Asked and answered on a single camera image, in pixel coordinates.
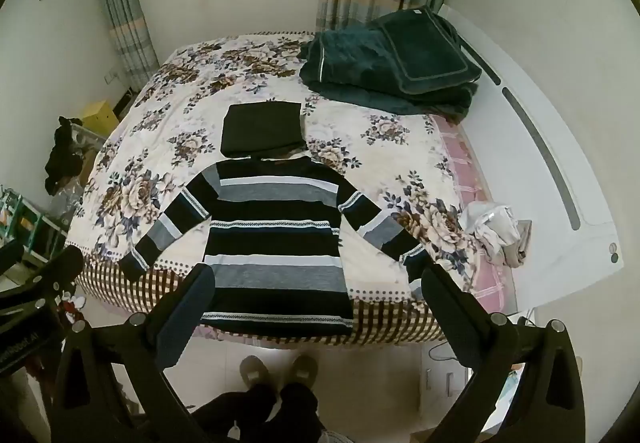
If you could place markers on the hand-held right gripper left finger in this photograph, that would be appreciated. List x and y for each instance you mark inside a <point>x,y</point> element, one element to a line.
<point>187,310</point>

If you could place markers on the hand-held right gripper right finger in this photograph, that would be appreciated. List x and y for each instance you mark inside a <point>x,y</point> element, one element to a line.
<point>445,318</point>

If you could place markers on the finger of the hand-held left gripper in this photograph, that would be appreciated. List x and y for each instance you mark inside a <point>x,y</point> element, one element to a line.
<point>11,255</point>
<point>50,275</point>

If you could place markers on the striped knit sweater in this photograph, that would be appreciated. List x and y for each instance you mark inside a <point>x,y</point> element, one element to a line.
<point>275,248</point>

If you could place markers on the white clothes heap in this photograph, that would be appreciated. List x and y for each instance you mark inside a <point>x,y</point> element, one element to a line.
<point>492,233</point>

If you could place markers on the black clothes heap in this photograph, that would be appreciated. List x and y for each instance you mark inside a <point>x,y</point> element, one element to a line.
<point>62,158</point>

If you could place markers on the green storage crates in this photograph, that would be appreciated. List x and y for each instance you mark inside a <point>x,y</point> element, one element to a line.
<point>30,223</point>

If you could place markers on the white nightstand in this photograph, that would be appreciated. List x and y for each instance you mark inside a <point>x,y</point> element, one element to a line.
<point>445,388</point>

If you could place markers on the person's left slipper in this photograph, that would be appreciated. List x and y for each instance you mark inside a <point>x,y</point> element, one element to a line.
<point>255,373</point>

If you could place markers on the person's slipper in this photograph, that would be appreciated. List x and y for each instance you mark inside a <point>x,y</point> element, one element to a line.
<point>255,373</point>
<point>304,370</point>

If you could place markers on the person's right slipper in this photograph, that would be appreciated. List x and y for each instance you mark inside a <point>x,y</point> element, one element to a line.
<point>304,370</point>

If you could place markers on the clear storage rack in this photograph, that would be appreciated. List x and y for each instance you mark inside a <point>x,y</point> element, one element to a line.
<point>90,148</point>

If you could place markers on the pink checked bed sheet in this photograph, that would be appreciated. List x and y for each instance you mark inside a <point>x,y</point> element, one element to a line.
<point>470,173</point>

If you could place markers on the person's right leg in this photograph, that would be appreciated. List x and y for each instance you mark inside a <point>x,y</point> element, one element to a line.
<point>300,413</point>

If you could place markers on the floral bed blanket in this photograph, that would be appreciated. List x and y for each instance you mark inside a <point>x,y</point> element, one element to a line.
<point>150,158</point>

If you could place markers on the yellow box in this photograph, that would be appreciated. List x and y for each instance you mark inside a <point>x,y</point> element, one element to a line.
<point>100,118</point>

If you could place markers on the white bed headboard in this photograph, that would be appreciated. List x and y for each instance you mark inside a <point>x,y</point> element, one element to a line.
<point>525,163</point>

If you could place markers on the black folded garment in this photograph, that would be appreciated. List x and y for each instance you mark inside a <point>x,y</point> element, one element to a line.
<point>262,128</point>

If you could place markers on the dark green pillow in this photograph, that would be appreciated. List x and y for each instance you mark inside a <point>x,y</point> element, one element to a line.
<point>430,50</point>

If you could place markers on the dark green quilt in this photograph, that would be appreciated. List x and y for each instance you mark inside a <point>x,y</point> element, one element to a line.
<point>345,68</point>

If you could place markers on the narrow grey-green curtain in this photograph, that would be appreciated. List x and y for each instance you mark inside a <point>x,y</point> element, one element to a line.
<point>125,8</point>

